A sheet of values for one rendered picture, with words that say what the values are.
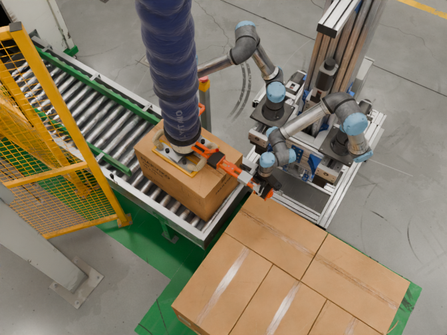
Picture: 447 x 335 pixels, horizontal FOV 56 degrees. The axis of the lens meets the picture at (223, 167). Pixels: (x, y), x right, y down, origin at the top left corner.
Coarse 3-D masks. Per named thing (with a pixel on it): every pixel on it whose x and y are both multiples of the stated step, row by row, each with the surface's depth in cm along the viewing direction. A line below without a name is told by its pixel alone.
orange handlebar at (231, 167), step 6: (204, 108) 272; (198, 144) 259; (198, 150) 257; (204, 156) 255; (228, 162) 253; (222, 168) 251; (228, 168) 250; (234, 168) 250; (234, 174) 249; (252, 186) 245
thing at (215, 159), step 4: (216, 152) 255; (220, 152) 254; (208, 156) 252; (212, 156) 254; (216, 156) 254; (220, 156) 254; (224, 156) 253; (208, 160) 252; (212, 160) 253; (216, 160) 253; (220, 160) 251; (208, 164) 255; (212, 164) 251; (216, 164) 251
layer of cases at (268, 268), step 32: (256, 224) 292; (288, 224) 292; (224, 256) 281; (256, 256) 281; (288, 256) 281; (320, 256) 281; (352, 256) 281; (192, 288) 271; (224, 288) 271; (256, 288) 271; (288, 288) 271; (320, 288) 271; (352, 288) 271; (384, 288) 271; (192, 320) 261; (224, 320) 261; (256, 320) 261; (288, 320) 261; (320, 320) 261; (352, 320) 261; (384, 320) 261
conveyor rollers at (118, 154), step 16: (48, 64) 361; (16, 80) 352; (32, 80) 353; (0, 96) 345; (64, 96) 344; (80, 96) 345; (96, 96) 348; (48, 112) 337; (112, 112) 337; (128, 112) 337; (48, 128) 331; (96, 128) 329; (112, 128) 329; (128, 128) 330; (144, 128) 331; (96, 144) 322; (112, 144) 322; (128, 144) 323; (128, 160) 316; (128, 176) 310; (144, 176) 311; (144, 192) 304; (160, 192) 304; (176, 208) 297; (192, 224) 291; (208, 224) 291
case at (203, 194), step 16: (160, 128) 281; (144, 144) 275; (224, 144) 275; (144, 160) 279; (160, 160) 270; (240, 160) 275; (160, 176) 282; (176, 176) 264; (208, 176) 264; (224, 176) 265; (176, 192) 286; (192, 192) 263; (208, 192) 259; (224, 192) 286; (192, 208) 289; (208, 208) 276
